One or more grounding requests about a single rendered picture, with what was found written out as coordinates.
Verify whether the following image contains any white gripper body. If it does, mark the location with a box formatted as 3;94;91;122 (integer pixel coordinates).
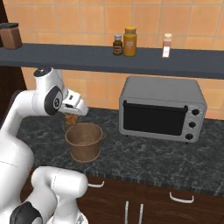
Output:
59;92;89;117

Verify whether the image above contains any brown round basket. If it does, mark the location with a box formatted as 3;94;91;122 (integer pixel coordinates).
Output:
62;122;107;164

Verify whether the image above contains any dark wood cabinet door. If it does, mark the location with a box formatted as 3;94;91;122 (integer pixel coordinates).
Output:
76;194;137;224
134;200;224;224

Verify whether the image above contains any small brown lump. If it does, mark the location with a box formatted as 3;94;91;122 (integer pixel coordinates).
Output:
65;114;79;126

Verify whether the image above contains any small brown bottle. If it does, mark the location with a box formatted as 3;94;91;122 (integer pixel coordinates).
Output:
112;33;124;57

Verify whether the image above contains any black toaster oven door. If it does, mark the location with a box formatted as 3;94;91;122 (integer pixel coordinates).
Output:
122;100;189;137

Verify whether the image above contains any orange jar with yellow lid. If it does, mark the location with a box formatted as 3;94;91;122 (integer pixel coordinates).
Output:
122;26;138;58

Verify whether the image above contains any grey toaster oven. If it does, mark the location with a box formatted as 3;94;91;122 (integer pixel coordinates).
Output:
118;75;208;144

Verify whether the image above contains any dark wood drawer front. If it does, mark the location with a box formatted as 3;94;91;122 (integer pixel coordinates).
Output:
19;167;149;205
146;184;224;214

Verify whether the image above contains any brown jar with black lid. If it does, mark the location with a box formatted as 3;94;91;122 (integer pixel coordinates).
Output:
0;22;24;50

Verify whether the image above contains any pink and white shaker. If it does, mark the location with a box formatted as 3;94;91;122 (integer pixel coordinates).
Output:
161;32;173;59

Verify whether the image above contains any dark grey wall shelf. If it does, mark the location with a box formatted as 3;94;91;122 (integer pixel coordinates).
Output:
0;43;224;81

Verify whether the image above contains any black toaster oven door handle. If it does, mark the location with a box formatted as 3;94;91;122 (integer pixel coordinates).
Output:
122;100;189;114

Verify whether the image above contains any white drawer handle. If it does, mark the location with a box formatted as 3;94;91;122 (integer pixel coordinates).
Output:
169;191;195;205
87;180;106;189

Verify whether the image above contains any white cabinet door handle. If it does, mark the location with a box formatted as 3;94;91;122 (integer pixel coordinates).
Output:
138;203;144;224
124;199;130;224

